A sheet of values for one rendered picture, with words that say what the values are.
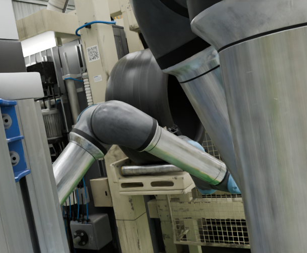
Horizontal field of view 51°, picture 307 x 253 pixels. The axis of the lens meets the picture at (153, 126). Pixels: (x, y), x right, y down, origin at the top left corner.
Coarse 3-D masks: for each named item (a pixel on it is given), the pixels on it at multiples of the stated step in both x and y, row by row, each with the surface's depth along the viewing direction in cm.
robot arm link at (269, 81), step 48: (192, 0) 20; (240, 0) 17; (288, 0) 17; (240, 48) 19; (288, 48) 18; (240, 96) 20; (288, 96) 18; (240, 144) 21; (288, 144) 18; (288, 192) 19; (288, 240) 19
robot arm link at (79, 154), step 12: (84, 120) 88; (72, 132) 87; (84, 132) 86; (72, 144) 86; (84, 144) 85; (96, 144) 86; (108, 144) 86; (60, 156) 86; (72, 156) 85; (84, 156) 86; (96, 156) 88; (60, 168) 83; (72, 168) 84; (84, 168) 86; (60, 180) 82; (72, 180) 84; (60, 192) 82; (60, 204) 83
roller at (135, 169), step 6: (126, 168) 158; (132, 168) 156; (138, 168) 154; (144, 168) 153; (150, 168) 151; (156, 168) 149; (162, 168) 148; (168, 168) 146; (174, 168) 145; (126, 174) 159; (132, 174) 158
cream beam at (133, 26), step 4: (128, 4) 184; (128, 8) 183; (128, 12) 184; (132, 12) 183; (128, 16) 184; (132, 16) 183; (128, 20) 185; (132, 20) 183; (128, 24) 185; (132, 24) 184; (136, 24) 182; (132, 28) 184; (136, 28) 183
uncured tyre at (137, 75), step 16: (128, 64) 145; (144, 64) 138; (112, 80) 144; (128, 80) 139; (144, 80) 135; (160, 80) 136; (176, 80) 182; (112, 96) 142; (128, 96) 137; (144, 96) 133; (160, 96) 134; (176, 96) 187; (144, 112) 134; (160, 112) 134; (176, 112) 188; (192, 112) 183; (192, 128) 180; (144, 160) 150; (160, 160) 148
